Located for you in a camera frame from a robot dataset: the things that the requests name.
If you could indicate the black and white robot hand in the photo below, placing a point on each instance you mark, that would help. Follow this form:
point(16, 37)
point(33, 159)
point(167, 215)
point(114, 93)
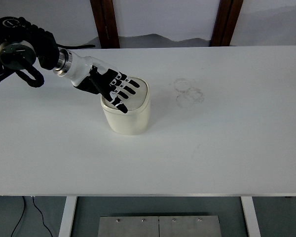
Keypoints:
point(81, 67)

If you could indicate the cream trash bin lid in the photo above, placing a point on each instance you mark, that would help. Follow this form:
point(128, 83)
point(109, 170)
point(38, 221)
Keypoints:
point(139, 98)

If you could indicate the cream plastic trash bin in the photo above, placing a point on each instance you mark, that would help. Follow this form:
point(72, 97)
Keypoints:
point(128, 123)

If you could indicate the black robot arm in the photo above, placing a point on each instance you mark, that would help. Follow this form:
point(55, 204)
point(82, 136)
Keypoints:
point(44, 49)

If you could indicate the white table leg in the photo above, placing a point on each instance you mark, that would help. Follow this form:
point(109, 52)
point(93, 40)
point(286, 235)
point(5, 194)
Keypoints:
point(67, 217)
point(251, 217)

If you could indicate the grey metal plate with screws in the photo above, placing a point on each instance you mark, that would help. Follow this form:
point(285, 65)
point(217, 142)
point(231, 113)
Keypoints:
point(158, 227)

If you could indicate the dark brown wooden post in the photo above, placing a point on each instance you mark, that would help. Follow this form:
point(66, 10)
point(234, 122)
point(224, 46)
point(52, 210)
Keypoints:
point(226, 23)
point(105, 23)

